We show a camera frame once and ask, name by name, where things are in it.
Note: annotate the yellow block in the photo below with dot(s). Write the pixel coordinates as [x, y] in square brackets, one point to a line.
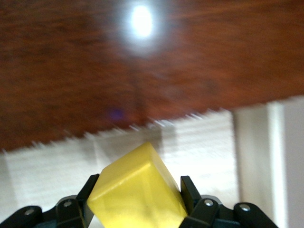
[133, 190]

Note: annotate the dark brown wooden cabinet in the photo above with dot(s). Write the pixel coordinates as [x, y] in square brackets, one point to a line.
[118, 71]

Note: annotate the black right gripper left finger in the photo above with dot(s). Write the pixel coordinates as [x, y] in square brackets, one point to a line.
[69, 211]

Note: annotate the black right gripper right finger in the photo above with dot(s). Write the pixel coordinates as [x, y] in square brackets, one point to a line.
[206, 211]

